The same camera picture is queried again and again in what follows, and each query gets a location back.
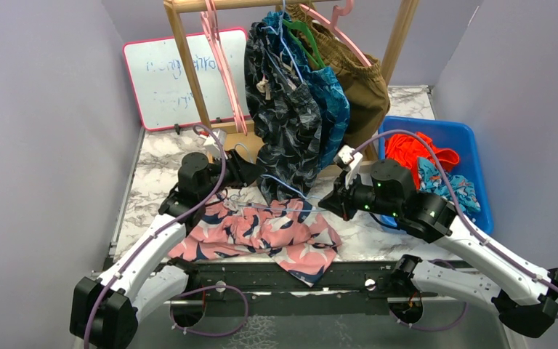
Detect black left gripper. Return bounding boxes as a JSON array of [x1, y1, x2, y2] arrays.
[[199, 149, 267, 201]]

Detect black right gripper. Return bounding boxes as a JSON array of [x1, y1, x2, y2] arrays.
[[318, 168, 401, 222]]

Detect light blue wire hanger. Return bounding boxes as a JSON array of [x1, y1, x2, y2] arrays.
[[228, 143, 331, 214]]

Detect pink patterned shorts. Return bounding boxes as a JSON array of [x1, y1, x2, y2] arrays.
[[168, 198, 342, 286]]

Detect grey camo shorts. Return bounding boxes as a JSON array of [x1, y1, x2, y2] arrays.
[[244, 20, 322, 203]]

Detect orange mesh shorts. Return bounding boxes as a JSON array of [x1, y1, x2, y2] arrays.
[[384, 132, 460, 189]]

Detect light blue shark shorts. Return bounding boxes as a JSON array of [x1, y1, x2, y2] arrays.
[[416, 156, 482, 215]]

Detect pink plastic hanger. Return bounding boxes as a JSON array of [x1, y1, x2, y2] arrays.
[[200, 0, 248, 135]]

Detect thin pink wire hanger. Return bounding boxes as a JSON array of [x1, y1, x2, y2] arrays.
[[205, 0, 243, 121]]

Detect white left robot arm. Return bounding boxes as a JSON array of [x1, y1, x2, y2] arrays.
[[69, 150, 264, 348]]

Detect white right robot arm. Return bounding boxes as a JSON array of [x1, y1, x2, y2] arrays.
[[319, 159, 558, 338]]

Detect dark blue patterned shorts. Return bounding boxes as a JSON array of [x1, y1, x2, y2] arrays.
[[262, 12, 350, 169]]

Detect khaki brown shorts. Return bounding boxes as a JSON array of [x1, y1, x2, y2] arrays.
[[286, 4, 390, 148]]

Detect green hanger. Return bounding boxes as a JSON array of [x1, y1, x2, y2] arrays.
[[283, 20, 326, 69]]

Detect pink hanger under khaki shorts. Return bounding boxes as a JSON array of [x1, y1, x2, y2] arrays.
[[300, 0, 372, 67]]

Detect pink framed whiteboard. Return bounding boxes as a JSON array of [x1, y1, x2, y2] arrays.
[[123, 33, 233, 132]]

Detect blue plastic bin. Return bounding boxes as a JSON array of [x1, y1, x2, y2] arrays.
[[379, 116, 493, 234]]

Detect wooden clothes rack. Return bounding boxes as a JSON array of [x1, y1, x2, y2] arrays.
[[163, 1, 419, 150]]

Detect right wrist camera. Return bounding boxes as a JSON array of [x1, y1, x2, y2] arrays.
[[333, 145, 363, 189]]

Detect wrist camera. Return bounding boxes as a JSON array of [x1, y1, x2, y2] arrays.
[[203, 129, 227, 158], [333, 145, 363, 189]]

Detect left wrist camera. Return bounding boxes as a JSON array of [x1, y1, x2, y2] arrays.
[[203, 129, 227, 158]]

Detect black metal base rail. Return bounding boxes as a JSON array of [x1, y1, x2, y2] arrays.
[[84, 260, 514, 319]]

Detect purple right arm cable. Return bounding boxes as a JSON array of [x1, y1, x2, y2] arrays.
[[353, 129, 558, 333]]

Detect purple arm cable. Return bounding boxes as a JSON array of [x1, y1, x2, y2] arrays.
[[82, 124, 250, 349], [353, 129, 558, 333]]

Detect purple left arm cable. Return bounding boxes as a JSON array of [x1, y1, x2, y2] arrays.
[[82, 124, 250, 349]]

